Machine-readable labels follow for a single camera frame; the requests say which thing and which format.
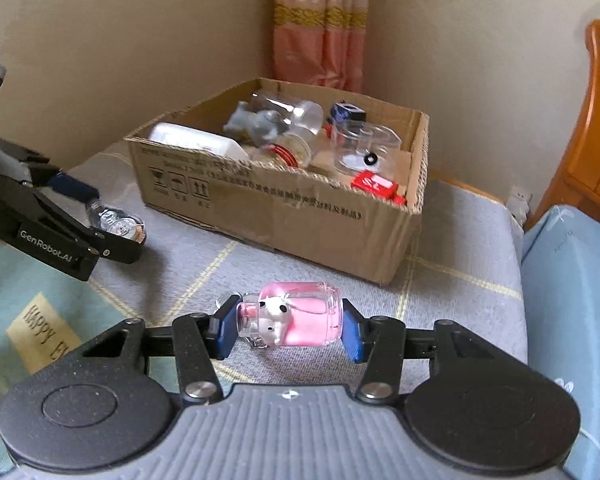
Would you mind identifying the white wall plug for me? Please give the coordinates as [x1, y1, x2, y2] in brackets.
[506, 185, 532, 226]

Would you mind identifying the red toy train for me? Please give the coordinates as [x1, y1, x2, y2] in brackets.
[351, 170, 406, 206]

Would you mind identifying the grey plaid mat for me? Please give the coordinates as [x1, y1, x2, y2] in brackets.
[0, 140, 530, 480]

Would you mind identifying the wooden headboard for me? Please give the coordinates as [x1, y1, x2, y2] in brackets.
[524, 20, 600, 230]

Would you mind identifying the blue floral bedding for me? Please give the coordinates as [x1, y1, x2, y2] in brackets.
[521, 205, 600, 479]

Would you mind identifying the white pill bottle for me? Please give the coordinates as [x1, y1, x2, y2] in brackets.
[147, 122, 250, 160]

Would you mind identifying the clear round container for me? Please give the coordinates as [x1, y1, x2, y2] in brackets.
[330, 120, 402, 180]

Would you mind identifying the pink striped curtain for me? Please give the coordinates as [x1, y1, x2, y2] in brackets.
[273, 0, 368, 92]

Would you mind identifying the pink panda bottle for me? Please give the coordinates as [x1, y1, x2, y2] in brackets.
[237, 282, 343, 348]

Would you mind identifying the grey elephant toy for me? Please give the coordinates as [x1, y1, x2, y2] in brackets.
[222, 101, 285, 146]

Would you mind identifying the capsule bottle red label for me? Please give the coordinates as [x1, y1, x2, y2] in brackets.
[253, 127, 318, 169]

